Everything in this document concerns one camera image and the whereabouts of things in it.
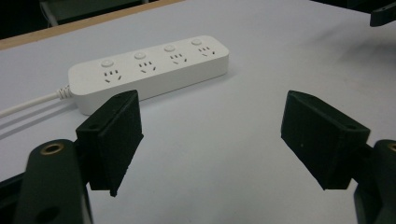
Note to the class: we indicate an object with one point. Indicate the grey metal stand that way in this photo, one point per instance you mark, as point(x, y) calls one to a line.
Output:
point(49, 12)

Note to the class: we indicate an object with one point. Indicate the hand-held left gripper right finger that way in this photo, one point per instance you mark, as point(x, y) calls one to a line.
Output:
point(320, 140)

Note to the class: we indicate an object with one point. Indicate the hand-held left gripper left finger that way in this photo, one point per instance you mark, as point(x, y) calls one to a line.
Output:
point(112, 143)

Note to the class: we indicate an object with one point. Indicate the white power strip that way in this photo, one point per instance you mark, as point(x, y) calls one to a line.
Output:
point(146, 73)

